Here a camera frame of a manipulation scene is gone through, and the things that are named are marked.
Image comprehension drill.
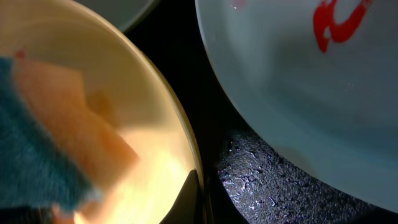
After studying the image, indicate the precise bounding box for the light blue plate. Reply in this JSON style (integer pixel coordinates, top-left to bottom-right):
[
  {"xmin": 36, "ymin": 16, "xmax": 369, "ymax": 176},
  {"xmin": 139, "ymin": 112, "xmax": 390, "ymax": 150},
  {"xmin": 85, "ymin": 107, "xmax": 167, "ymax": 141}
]
[
  {"xmin": 195, "ymin": 0, "xmax": 397, "ymax": 212},
  {"xmin": 75, "ymin": 0, "xmax": 160, "ymax": 32}
]

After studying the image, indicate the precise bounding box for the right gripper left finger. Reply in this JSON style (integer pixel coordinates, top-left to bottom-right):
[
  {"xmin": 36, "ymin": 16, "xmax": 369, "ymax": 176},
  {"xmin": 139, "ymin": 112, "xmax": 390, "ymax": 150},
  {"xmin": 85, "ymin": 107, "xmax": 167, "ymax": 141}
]
[{"xmin": 160, "ymin": 169, "xmax": 203, "ymax": 224}]

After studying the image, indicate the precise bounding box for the yellow plate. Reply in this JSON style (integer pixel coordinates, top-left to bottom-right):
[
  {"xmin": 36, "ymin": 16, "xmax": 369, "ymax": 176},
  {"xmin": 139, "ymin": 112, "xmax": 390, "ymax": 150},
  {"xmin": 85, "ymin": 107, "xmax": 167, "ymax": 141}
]
[{"xmin": 1, "ymin": 1, "xmax": 206, "ymax": 223}]

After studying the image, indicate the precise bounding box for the black round serving tray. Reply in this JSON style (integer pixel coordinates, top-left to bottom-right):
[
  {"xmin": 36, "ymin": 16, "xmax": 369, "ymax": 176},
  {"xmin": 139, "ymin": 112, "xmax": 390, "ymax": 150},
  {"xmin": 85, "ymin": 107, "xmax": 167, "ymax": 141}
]
[{"xmin": 127, "ymin": 0, "xmax": 397, "ymax": 223}]

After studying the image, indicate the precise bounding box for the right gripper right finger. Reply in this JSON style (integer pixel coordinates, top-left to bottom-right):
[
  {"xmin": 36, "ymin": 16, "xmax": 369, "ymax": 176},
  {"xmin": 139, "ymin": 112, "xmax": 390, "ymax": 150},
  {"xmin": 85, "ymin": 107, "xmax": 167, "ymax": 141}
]
[{"xmin": 205, "ymin": 172, "xmax": 248, "ymax": 224}]

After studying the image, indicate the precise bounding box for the green yellow sponge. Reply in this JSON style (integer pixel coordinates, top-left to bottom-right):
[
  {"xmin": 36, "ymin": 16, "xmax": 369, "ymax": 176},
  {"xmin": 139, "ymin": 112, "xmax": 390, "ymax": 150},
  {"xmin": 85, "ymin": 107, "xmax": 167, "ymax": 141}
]
[{"xmin": 1, "ymin": 58, "xmax": 137, "ymax": 213}]

